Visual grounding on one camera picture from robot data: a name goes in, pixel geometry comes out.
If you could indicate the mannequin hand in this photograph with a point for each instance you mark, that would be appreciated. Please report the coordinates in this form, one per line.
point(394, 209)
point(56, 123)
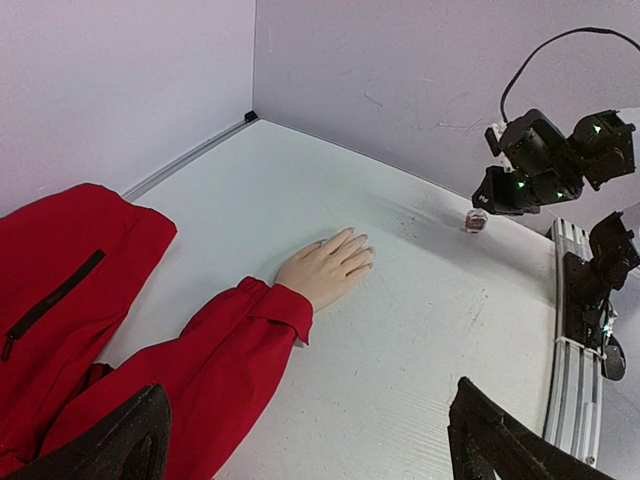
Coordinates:
point(326, 270)

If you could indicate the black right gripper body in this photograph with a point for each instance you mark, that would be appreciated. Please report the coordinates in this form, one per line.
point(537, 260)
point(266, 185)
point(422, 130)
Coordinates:
point(504, 193)

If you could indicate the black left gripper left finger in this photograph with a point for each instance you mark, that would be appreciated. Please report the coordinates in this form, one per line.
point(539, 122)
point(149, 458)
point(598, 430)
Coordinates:
point(132, 442)

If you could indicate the aluminium table front rail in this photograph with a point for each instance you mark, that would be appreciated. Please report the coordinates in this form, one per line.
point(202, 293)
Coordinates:
point(574, 410)

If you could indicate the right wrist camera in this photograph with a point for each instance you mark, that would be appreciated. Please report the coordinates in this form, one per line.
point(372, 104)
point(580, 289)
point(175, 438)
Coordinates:
point(492, 135)

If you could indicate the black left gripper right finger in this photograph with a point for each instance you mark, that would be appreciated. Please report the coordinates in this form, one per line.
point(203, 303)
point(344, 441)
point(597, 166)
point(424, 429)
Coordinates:
point(488, 443)

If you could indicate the clear nail polish bottle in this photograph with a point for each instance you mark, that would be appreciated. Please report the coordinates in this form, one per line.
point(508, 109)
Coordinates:
point(475, 221)

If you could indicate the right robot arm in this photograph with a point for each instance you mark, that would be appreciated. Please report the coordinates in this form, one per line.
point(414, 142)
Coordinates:
point(544, 168)

